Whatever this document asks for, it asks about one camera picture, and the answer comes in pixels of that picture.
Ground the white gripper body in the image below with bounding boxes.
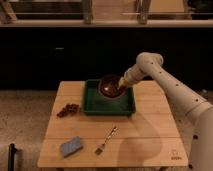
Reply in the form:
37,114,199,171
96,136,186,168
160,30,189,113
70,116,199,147
118,67,144,88

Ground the dark brown bowl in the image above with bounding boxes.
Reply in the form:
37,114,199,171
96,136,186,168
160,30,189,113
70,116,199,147
98,75,126,98

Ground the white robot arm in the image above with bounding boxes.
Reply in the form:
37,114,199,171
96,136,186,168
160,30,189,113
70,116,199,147
119,52,213,171

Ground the green plastic tray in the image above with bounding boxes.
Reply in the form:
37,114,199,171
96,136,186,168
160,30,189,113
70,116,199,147
81,79,136,116

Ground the wooden folding table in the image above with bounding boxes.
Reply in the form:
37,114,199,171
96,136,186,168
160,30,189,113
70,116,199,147
37,81,188,168

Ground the metal fork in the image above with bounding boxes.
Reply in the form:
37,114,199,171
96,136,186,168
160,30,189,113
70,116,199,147
95,126,118,155

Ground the blue grey sponge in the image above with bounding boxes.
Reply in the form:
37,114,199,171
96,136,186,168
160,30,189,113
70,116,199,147
60,136,83,157

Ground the black chair back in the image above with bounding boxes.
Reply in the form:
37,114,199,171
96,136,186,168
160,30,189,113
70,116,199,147
8,143,17,171

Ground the wooden shelf rail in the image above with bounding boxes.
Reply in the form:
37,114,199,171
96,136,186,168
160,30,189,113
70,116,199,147
0,0,213,27

